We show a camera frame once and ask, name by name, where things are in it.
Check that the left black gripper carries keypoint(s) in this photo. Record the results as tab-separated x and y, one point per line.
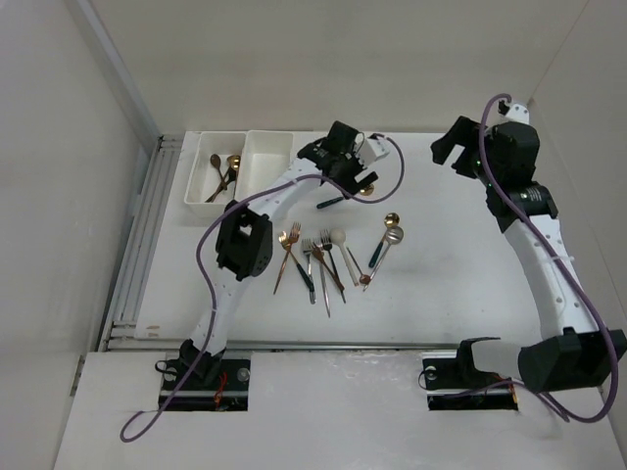
349	182

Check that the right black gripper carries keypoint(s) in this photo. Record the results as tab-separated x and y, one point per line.
463	132

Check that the white ceramic spoon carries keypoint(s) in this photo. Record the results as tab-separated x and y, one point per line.
338	238

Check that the silver spoon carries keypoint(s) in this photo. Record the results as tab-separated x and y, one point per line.
393	236

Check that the brown wooden spoon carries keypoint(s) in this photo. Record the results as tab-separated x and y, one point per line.
230	177

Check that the small copper spoon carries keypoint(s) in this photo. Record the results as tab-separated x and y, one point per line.
364	278

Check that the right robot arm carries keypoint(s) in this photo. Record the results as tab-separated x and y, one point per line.
572	353

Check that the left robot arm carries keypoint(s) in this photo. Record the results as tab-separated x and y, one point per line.
238	246

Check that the right white plastic bin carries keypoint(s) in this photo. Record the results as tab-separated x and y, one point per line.
266	155

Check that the white plastic bin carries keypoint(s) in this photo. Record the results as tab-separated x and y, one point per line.
204	180
266	155

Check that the black fork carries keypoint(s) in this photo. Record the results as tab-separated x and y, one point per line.
327	247

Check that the copper fork diagonal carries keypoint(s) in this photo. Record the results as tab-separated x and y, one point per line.
327	269

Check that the rose gold fork left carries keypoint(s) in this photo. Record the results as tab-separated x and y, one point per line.
284	241

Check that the left white plastic bin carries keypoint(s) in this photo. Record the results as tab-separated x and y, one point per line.
204	180

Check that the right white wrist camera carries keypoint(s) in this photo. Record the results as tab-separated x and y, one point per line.
510	111

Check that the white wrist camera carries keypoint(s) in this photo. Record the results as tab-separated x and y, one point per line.
510	111
372	149

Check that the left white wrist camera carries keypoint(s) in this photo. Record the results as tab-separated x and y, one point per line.
372	149

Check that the silver fork long handle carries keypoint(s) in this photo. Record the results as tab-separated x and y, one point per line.
324	286

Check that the green handled silver fork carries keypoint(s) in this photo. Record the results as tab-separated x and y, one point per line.
307	246

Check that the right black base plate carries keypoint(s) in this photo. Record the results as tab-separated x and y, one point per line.
451	388

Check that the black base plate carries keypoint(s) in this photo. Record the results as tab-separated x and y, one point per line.
451	388
228	392

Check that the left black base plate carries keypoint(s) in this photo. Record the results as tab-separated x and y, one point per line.
228	392

